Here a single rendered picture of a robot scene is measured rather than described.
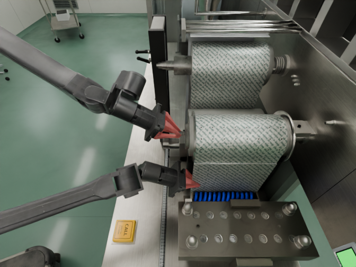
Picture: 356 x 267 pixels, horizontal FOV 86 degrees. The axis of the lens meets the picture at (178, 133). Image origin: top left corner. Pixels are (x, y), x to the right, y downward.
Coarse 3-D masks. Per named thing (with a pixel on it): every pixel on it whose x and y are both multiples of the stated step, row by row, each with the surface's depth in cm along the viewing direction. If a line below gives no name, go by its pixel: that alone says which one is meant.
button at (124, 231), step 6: (120, 222) 70; (126, 222) 70; (132, 222) 70; (114, 228) 69; (120, 228) 69; (126, 228) 69; (132, 228) 69; (114, 234) 67; (120, 234) 67; (126, 234) 67; (132, 234) 67; (114, 240) 66; (120, 240) 66; (126, 240) 66; (132, 240) 67
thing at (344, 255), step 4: (340, 252) 42; (344, 252) 41; (348, 252) 40; (352, 252) 39; (340, 256) 42; (344, 256) 41; (348, 256) 40; (352, 256) 39; (340, 260) 42; (344, 260) 41; (348, 260) 40; (352, 260) 39; (344, 264) 41; (348, 264) 40; (352, 264) 39
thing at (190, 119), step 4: (188, 120) 57; (192, 120) 51; (284, 120) 51; (192, 124) 50; (192, 128) 50; (288, 128) 50; (192, 132) 49; (288, 132) 49; (192, 136) 49; (288, 136) 49; (192, 140) 49; (288, 140) 49; (192, 144) 50; (288, 144) 50; (192, 148) 50; (188, 152) 57; (192, 152) 51; (284, 152) 51
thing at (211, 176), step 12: (204, 168) 56; (216, 168) 56; (228, 168) 56; (240, 168) 56; (252, 168) 56; (264, 168) 56; (204, 180) 61; (216, 180) 61; (228, 180) 61; (240, 180) 61; (252, 180) 61; (264, 180) 61
